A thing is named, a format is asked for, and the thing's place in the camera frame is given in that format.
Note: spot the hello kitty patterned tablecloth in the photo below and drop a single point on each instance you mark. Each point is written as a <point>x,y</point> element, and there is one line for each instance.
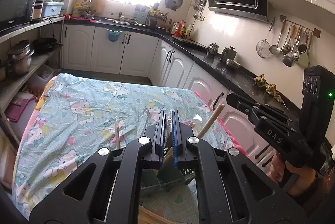
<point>76,116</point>

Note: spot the hanging steel ladle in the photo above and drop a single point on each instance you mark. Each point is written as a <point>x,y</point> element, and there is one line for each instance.
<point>275,49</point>

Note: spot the steel pot on counter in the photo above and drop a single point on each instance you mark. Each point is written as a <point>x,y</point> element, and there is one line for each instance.
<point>228,57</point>

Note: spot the stacked steel pots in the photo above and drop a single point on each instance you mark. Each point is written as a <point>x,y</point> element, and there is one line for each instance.
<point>20,57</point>

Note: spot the black microwave oven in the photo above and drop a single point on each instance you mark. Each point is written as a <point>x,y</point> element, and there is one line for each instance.
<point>15,13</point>

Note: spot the ginger root pile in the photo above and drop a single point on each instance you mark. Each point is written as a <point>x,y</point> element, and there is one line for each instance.
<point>270,89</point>

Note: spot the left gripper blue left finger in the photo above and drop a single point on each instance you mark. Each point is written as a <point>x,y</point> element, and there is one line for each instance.
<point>160,134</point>

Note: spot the wall ventilation fan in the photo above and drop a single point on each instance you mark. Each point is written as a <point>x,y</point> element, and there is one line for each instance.
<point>173,4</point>

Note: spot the steel kettle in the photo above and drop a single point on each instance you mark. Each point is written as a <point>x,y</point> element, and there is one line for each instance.
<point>213,49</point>

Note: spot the blue plastic box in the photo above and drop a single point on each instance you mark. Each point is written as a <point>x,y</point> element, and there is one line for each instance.
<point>52,8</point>

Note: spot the dark green plastic utensil basket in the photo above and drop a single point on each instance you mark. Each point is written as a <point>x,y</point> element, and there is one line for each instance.
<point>164,179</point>

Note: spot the pink towel under cloth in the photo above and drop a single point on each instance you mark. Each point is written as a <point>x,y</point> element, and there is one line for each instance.
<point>233,140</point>

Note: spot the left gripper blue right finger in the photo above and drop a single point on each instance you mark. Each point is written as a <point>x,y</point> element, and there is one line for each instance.
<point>176,138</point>

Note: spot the hanging wire strainer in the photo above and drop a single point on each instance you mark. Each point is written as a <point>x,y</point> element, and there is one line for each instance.
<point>263,46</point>

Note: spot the person's right hand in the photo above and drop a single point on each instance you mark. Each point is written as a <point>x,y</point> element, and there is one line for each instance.
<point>303,177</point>

